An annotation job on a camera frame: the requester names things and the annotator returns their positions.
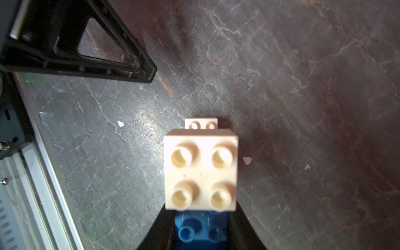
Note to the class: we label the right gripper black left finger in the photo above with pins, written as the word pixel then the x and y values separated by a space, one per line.
pixel 161 235

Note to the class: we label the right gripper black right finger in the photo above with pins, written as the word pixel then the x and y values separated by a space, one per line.
pixel 241 235

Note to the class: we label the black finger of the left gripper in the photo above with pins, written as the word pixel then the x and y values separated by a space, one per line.
pixel 43 37

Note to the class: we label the small dark blue lego brick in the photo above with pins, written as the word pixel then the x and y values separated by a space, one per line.
pixel 201 230

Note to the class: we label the white lego brick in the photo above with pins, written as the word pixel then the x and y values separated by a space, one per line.
pixel 200 168
pixel 203 123

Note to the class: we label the aluminium front rail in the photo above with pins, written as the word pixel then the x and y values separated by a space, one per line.
pixel 36 212

